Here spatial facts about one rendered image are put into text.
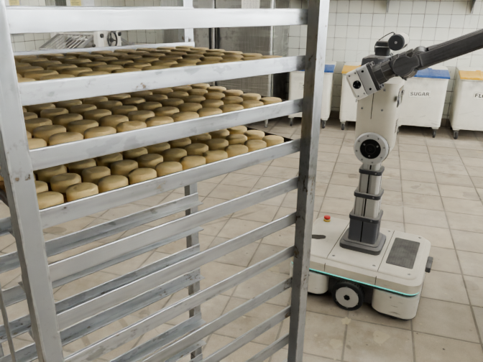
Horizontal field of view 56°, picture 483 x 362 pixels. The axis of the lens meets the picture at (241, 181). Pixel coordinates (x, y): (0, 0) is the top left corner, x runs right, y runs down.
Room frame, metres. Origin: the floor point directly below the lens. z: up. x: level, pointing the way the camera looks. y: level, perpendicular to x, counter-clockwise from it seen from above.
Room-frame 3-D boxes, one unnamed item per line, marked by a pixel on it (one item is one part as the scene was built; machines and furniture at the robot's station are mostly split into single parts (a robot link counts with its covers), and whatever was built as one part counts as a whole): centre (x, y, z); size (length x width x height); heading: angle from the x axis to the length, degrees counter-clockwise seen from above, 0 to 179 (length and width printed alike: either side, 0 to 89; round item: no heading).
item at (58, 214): (0.79, 0.09, 1.14); 0.64 x 0.03 x 0.03; 133
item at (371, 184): (2.13, -0.65, 0.49); 0.11 x 0.11 x 0.40; 63
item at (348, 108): (5.65, -1.50, 0.38); 0.64 x 0.54 x 0.77; 164
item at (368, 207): (2.13, -0.65, 0.36); 0.13 x 0.13 x 0.40; 63
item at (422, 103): (5.46, -2.13, 0.38); 0.64 x 0.54 x 0.77; 163
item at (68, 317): (0.79, 0.09, 0.96); 0.64 x 0.03 x 0.03; 133
